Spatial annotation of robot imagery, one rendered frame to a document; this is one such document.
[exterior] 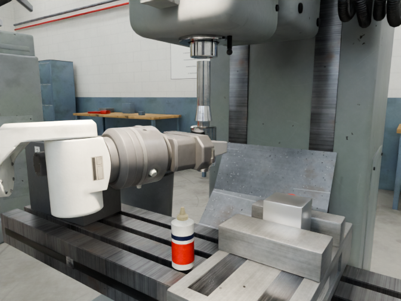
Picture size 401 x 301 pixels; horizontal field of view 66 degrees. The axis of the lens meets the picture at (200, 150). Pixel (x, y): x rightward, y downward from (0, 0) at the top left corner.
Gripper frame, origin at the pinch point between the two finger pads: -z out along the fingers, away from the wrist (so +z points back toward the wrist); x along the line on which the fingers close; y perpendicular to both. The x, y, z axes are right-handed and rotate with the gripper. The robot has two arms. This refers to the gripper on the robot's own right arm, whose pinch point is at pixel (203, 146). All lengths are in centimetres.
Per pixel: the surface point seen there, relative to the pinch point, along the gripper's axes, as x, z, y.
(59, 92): 700, -204, -19
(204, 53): -1.9, 1.5, -15.9
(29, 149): 47, 17, 4
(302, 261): -22.3, 3.3, 11.7
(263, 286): -20.3, 8.6, 14.0
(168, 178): 152, -103, 54
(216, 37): -4.2, 1.1, -18.1
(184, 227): -2.1, 6.1, 13.0
